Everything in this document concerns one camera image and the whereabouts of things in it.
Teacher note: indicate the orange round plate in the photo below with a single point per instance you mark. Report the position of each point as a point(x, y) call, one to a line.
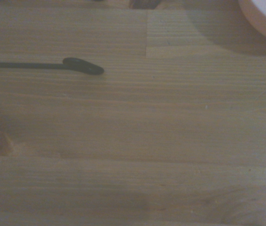
point(262, 21)

